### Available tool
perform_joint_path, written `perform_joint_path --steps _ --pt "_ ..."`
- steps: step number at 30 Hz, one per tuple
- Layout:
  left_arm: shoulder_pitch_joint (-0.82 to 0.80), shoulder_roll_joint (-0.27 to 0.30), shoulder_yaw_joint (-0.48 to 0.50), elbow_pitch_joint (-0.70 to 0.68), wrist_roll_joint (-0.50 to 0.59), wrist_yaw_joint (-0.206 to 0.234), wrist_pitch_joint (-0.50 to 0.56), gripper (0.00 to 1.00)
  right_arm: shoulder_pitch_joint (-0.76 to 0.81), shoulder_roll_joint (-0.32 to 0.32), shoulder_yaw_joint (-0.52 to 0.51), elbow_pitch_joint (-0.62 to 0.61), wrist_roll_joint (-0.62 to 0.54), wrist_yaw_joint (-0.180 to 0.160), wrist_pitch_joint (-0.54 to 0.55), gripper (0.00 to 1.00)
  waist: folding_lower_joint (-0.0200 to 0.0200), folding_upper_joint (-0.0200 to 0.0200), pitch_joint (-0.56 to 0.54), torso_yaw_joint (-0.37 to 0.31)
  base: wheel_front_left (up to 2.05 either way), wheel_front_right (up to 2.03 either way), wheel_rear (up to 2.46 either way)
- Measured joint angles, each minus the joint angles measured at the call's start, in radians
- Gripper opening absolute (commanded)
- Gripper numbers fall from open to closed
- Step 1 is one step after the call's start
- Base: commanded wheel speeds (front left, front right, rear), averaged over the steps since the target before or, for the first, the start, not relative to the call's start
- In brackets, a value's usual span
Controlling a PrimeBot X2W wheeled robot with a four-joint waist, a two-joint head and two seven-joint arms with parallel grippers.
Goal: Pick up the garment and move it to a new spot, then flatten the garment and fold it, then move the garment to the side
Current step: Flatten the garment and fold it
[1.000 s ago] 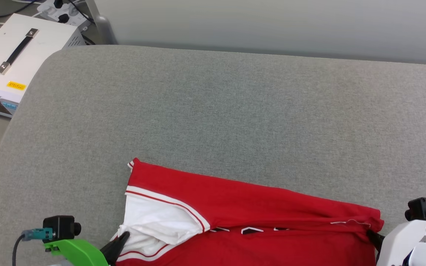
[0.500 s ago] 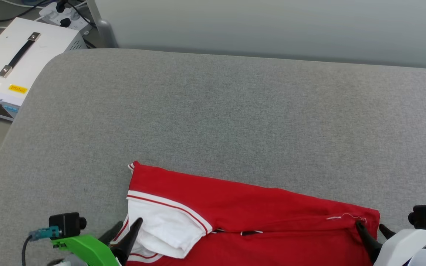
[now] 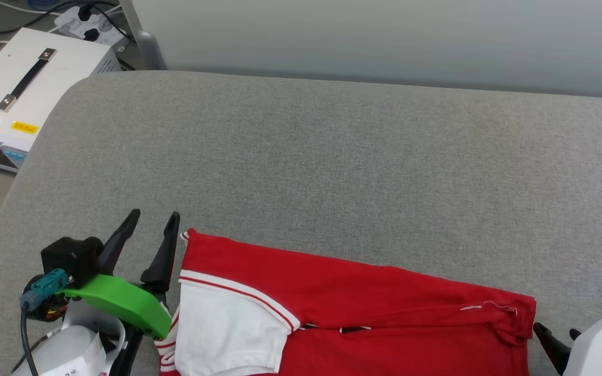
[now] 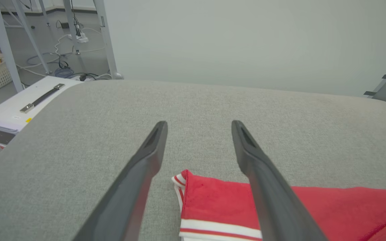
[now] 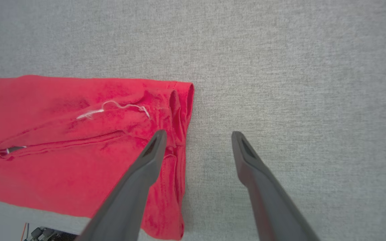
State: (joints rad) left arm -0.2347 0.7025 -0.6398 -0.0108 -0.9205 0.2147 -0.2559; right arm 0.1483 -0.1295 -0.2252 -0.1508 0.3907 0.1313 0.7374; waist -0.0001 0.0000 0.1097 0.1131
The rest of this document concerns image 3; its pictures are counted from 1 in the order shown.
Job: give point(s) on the grey metal frame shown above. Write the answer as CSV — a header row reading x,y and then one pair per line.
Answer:
x,y
147,47

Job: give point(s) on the grey fabric sofa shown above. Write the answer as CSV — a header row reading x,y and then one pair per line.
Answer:
x,y
332,183

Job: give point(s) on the white power supply unit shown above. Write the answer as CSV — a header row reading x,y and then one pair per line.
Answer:
x,y
71,78

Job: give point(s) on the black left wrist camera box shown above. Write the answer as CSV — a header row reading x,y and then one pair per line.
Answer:
x,y
71,258

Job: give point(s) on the red and white basketball jersey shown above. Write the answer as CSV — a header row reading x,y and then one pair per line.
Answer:
x,y
358,292

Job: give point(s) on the white power strip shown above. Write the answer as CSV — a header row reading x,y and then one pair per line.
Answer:
x,y
105,36

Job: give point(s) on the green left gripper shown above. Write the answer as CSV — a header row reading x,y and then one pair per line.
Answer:
x,y
118,300

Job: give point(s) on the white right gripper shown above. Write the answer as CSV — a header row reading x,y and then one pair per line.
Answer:
x,y
601,344

